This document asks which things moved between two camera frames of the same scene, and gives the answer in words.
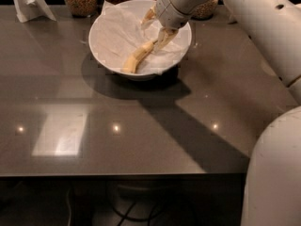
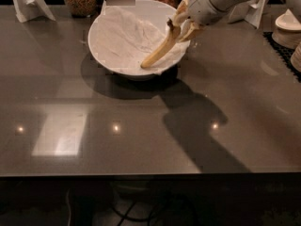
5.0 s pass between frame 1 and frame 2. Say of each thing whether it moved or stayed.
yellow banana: moved
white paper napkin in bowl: stayed
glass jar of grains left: stayed
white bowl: stayed
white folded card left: stayed
